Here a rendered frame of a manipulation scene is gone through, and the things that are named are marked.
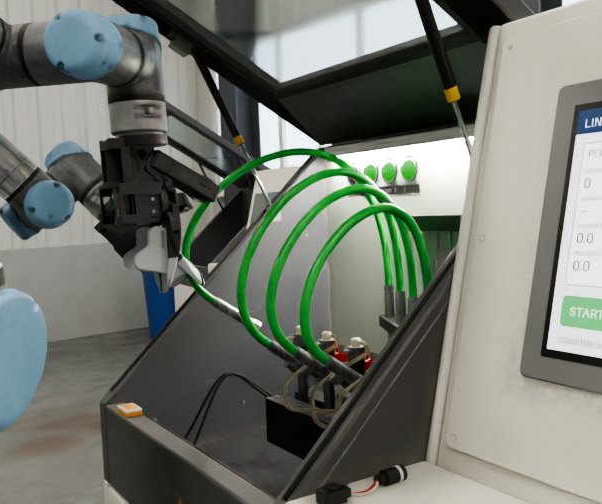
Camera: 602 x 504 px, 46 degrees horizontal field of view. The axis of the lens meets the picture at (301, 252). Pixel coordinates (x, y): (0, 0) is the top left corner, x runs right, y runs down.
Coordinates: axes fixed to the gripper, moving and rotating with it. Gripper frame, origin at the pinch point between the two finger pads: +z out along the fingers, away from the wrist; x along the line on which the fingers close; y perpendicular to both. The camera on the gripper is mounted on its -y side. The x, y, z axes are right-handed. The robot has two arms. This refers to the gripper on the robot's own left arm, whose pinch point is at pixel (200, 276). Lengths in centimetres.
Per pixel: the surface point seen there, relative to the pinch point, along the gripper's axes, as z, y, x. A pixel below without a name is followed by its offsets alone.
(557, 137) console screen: 28, -42, 44
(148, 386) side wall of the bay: 4.4, 23.4, -18.0
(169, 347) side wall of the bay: 1.7, 15.3, -19.0
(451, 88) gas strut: 13, -43, 32
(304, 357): 24.0, -3.1, 19.6
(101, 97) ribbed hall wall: -357, -39, -615
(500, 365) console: 42, -19, 38
